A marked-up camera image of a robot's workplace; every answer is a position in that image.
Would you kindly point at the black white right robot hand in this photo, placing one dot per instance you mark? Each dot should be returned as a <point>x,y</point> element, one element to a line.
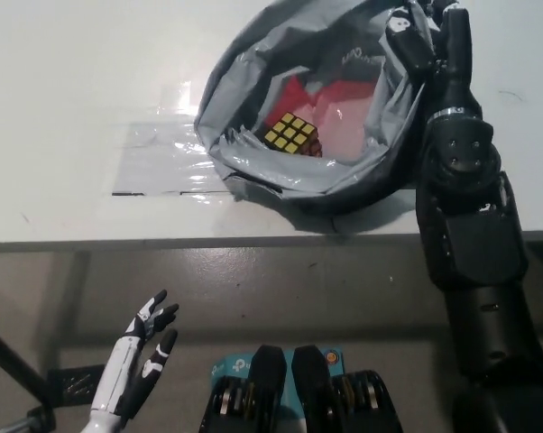
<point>454,67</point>

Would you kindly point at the Rubik's cube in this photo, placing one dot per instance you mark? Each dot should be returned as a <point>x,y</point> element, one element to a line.
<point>289,133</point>

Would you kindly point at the black floor tape patch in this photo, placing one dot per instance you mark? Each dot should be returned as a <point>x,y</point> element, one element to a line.
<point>73,385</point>

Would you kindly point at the grey metal tube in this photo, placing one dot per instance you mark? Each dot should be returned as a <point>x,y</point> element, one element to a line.
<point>21,426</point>

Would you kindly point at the grey plastic bag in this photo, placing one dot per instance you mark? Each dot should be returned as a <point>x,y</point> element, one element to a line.
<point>298,176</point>

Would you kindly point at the clear tape sheet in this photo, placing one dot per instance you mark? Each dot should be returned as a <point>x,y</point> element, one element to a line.
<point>163,167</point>

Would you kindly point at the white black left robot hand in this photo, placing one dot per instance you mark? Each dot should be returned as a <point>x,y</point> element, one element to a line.
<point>127,374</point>

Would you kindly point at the black diagonal metal bar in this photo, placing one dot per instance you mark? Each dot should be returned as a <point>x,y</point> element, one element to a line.
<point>14,361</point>

